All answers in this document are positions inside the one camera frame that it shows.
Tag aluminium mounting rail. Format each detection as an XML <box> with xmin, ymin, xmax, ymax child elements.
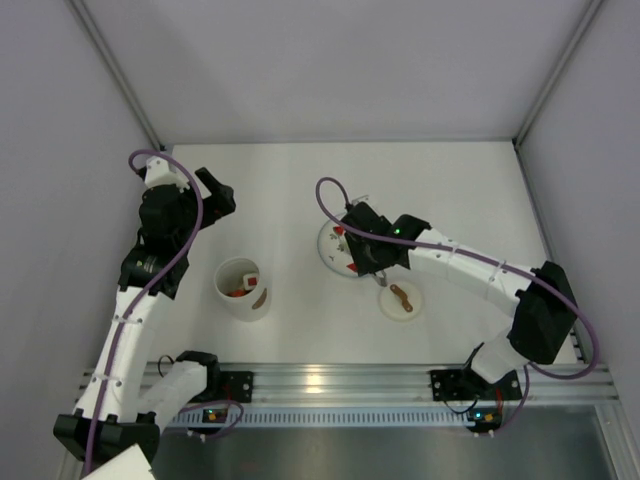
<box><xmin>221</xmin><ymin>363</ymin><xmax>619</xmax><ymax>406</ymax></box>

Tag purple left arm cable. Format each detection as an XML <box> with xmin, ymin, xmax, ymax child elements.
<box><xmin>79</xmin><ymin>148</ymin><xmax>245</xmax><ymax>476</ymax></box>

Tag metal tongs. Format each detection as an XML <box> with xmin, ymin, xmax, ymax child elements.
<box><xmin>374</xmin><ymin>271</ymin><xmax>388</xmax><ymax>288</ymax></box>

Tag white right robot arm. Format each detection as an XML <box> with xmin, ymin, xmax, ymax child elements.
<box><xmin>341</xmin><ymin>202</ymin><xmax>576</xmax><ymax>397</ymax></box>

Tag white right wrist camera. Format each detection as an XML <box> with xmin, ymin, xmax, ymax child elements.
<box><xmin>350</xmin><ymin>195</ymin><xmax>371</xmax><ymax>206</ymax></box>

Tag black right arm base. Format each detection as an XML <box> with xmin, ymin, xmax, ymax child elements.
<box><xmin>428</xmin><ymin>368</ymin><xmax>522</xmax><ymax>402</ymax></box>

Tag sushi roll with red centre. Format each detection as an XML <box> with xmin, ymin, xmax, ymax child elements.
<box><xmin>242</xmin><ymin>272</ymin><xmax>260</xmax><ymax>292</ymax></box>

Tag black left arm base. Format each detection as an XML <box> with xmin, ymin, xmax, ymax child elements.
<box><xmin>212</xmin><ymin>370</ymin><xmax>254</xmax><ymax>403</ymax></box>

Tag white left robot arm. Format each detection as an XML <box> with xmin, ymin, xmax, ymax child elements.
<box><xmin>53</xmin><ymin>168</ymin><xmax>236</xmax><ymax>467</ymax></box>

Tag blue rimmed white plate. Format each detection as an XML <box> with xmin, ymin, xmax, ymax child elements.
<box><xmin>317</xmin><ymin>220</ymin><xmax>358</xmax><ymax>279</ymax></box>

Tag white cylindrical lunch container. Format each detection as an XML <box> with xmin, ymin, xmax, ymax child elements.
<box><xmin>214</xmin><ymin>257</ymin><xmax>272</xmax><ymax>322</ymax></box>

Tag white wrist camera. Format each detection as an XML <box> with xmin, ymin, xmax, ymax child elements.
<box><xmin>350</xmin><ymin>195</ymin><xmax>371</xmax><ymax>206</ymax></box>
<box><xmin>143</xmin><ymin>156</ymin><xmax>190</xmax><ymax>190</ymax></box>

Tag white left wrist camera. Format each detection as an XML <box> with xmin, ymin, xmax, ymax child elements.
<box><xmin>143</xmin><ymin>156</ymin><xmax>190</xmax><ymax>190</ymax></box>

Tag white container lid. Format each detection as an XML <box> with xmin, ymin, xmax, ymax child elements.
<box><xmin>378</xmin><ymin>280</ymin><xmax>424</xmax><ymax>323</ymax></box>

